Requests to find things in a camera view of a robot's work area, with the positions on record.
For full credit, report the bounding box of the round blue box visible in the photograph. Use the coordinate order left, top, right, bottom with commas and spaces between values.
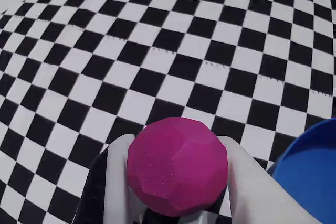
267, 118, 336, 224

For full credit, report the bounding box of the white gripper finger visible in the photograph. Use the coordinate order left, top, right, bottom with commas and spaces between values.
218, 136, 323, 224

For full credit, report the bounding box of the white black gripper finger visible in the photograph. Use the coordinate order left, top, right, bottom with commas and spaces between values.
75, 134, 144, 224

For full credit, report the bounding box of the black and white checkered mat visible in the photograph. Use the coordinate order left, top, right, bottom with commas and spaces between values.
0, 0, 336, 224

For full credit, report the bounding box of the pink faceted ball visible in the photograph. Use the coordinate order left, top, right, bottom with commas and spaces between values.
127, 116, 229, 217

